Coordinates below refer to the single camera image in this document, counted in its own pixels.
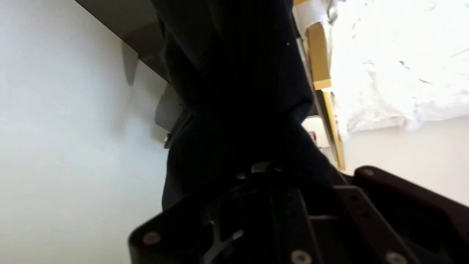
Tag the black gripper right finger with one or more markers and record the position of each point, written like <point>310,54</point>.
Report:
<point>403,221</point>

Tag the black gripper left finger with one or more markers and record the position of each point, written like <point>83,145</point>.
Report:
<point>255,217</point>

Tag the black shirt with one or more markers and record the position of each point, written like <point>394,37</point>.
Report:
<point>236,66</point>

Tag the bed with white sheets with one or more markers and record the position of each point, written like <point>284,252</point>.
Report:
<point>400,63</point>

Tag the wooden bed footboard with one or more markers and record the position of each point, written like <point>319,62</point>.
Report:
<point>312,19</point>

